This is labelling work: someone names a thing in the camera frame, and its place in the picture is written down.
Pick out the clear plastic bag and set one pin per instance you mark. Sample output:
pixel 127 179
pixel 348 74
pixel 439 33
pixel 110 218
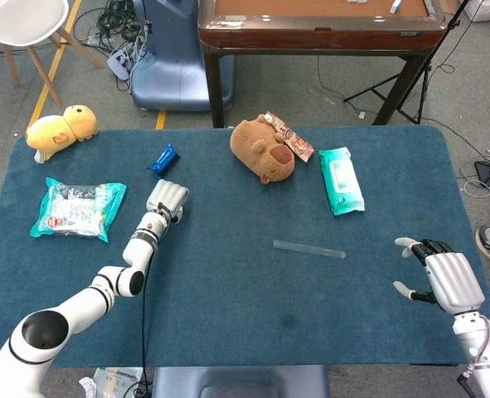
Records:
pixel 116 379

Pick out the yellow plush toy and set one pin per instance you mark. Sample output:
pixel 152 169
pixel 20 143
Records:
pixel 54 132

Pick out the blue cookie packet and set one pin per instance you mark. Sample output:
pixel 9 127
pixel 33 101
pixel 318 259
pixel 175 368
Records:
pixel 163 162

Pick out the black smartphone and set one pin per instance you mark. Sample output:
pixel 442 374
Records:
pixel 486 173

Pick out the brown capybara plush toy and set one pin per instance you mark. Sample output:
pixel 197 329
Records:
pixel 257 149

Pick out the clear plastic tube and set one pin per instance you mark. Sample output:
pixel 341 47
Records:
pixel 307 248

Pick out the blue-grey machine base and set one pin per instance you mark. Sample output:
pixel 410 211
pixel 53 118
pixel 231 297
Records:
pixel 174 62

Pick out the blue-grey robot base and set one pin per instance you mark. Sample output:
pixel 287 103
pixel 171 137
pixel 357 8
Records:
pixel 240 381

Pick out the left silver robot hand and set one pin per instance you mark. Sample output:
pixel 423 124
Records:
pixel 168 195

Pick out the black tripod stand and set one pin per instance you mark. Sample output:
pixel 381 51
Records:
pixel 423 95

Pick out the grey power strip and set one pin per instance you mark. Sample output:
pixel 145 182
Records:
pixel 120 58

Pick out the brown mahjong table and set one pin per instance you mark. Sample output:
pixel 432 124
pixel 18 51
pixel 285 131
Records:
pixel 311 39

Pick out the white chair with wooden legs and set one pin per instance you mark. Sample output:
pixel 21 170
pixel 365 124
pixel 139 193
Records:
pixel 16 20

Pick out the teal snack bag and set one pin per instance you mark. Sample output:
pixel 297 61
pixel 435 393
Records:
pixel 74 209

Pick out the blue table cloth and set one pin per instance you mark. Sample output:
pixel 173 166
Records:
pixel 228 269

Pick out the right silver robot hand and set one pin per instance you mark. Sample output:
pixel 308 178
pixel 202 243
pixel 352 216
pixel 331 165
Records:
pixel 456 282

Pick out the green wet wipes pack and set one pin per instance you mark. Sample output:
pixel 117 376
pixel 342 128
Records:
pixel 342 182

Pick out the white mahjong tile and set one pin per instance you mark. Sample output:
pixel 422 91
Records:
pixel 396 5

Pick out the brown snack packet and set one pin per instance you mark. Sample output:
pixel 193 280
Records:
pixel 298 145

